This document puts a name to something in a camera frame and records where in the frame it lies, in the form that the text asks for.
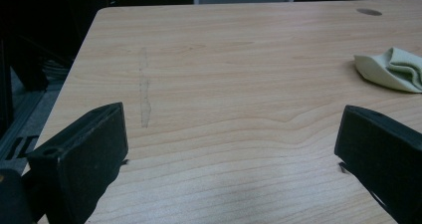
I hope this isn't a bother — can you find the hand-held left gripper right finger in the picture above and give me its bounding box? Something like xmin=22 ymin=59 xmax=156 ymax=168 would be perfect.
xmin=333 ymin=105 xmax=422 ymax=224

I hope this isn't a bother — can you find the light green cloth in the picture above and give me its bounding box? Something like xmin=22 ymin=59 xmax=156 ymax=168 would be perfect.
xmin=353 ymin=47 xmax=422 ymax=94

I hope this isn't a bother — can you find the metal frame rail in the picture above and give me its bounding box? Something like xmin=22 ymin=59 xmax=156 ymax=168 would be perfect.
xmin=0 ymin=90 xmax=48 ymax=160

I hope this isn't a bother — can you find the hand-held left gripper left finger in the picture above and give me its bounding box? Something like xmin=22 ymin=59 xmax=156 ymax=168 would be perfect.
xmin=25 ymin=102 xmax=129 ymax=224

